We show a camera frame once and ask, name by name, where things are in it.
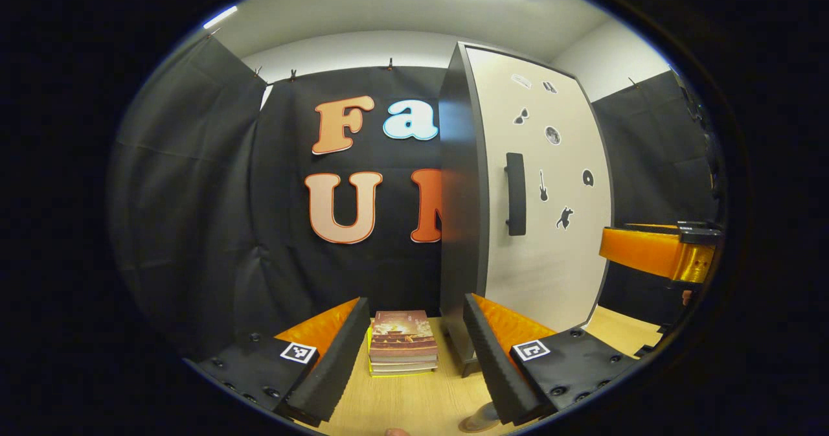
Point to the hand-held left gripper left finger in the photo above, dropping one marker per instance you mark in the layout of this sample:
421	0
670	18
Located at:
337	371

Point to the beige cabinet door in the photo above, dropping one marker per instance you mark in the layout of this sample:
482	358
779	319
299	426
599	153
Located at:
557	274

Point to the gray cabinet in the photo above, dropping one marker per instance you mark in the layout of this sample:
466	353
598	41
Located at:
460	229

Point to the brown cover book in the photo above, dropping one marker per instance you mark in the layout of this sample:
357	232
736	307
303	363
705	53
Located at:
401	332

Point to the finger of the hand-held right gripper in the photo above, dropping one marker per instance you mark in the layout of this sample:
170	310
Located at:
647	251

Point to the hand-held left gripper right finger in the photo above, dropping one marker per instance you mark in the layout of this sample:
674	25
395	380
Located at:
495	371

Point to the white paged book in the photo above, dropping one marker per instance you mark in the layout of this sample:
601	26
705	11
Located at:
401	362

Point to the long ceiling light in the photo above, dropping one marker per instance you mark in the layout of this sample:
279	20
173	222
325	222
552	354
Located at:
221	17

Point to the black backdrop cloth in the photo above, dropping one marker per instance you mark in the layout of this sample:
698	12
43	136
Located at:
194	196

